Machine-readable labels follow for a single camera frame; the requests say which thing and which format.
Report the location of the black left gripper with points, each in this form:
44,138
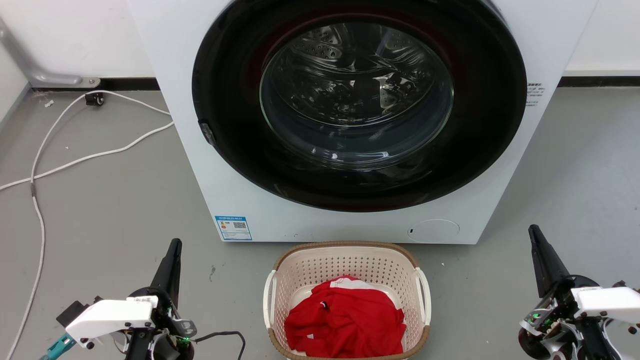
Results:
167,320

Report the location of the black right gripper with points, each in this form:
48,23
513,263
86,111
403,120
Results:
555,320

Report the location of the beige perforated laundry basket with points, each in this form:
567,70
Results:
350,262

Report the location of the blue energy label sticker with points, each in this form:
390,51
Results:
233,228

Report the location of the white front-load washing machine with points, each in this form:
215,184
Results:
500,165

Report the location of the round white washer filter cover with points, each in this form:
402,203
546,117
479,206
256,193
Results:
433,231

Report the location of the teal connector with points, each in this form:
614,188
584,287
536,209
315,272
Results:
57,347

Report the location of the black round washer door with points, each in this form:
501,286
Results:
235,150

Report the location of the red garment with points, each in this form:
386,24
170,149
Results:
345,320

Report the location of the small black floor plug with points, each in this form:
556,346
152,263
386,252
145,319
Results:
94,99

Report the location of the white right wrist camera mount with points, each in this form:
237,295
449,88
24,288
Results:
607,302

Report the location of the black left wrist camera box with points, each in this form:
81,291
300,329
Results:
75,310

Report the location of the grey wall pipe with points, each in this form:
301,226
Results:
30,67

